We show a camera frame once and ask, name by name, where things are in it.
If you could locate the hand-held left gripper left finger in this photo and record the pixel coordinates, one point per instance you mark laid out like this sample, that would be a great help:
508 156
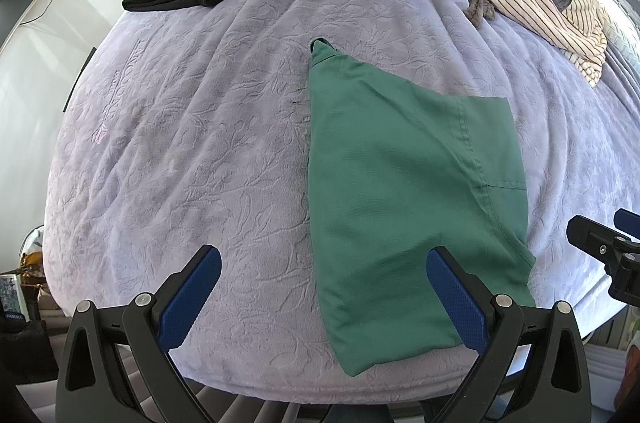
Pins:
192 298

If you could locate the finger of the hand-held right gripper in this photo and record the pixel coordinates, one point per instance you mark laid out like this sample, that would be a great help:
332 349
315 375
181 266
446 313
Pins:
629 220
592 239

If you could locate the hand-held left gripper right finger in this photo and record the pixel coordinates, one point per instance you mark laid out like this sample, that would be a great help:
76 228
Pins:
457 298

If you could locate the green work jacket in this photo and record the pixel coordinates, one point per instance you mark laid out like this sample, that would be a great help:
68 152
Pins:
400 203

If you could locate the lavender embossed blanket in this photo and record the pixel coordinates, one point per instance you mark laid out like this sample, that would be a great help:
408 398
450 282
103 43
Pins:
175 153

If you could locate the gold coloured object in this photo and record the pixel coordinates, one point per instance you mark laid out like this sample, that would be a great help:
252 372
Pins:
31 260

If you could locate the black bag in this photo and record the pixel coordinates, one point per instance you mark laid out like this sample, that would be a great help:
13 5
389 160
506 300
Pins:
27 350

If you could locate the printed box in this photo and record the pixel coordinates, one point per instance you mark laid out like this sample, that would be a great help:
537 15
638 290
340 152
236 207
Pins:
11 298

